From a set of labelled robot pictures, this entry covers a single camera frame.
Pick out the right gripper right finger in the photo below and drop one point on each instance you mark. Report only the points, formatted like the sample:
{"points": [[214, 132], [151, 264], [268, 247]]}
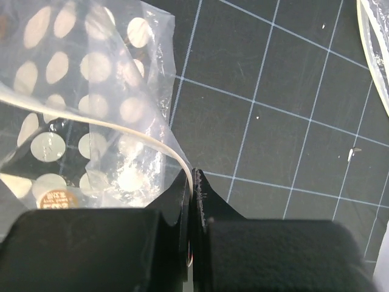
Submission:
{"points": [[233, 253]]}

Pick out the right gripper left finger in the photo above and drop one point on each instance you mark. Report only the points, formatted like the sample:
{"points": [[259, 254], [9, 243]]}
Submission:
{"points": [[115, 249]]}

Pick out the polka dot zip bag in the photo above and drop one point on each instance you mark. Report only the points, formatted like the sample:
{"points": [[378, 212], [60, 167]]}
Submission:
{"points": [[373, 28], [86, 92]]}

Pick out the black grid mat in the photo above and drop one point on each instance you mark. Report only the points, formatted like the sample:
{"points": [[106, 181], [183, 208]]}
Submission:
{"points": [[274, 102]]}

